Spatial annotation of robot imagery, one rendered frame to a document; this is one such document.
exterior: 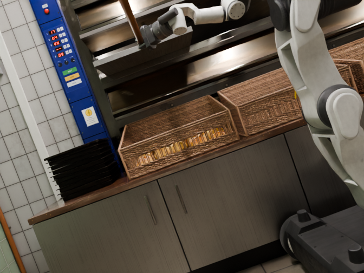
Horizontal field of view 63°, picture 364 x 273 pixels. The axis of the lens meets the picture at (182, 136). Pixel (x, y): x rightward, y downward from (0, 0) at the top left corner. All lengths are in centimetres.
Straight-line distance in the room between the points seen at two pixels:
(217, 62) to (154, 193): 95
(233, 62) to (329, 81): 95
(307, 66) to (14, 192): 182
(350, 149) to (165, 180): 74
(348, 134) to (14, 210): 191
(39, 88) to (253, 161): 137
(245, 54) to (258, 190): 91
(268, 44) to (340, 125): 109
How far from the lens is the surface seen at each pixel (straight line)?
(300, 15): 104
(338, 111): 103
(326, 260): 110
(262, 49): 199
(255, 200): 141
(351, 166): 111
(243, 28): 199
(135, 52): 164
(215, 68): 190
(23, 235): 223
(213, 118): 138
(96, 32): 185
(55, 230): 151
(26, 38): 216
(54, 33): 206
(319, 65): 107
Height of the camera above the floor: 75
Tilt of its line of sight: 3 degrees down
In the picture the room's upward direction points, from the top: 20 degrees counter-clockwise
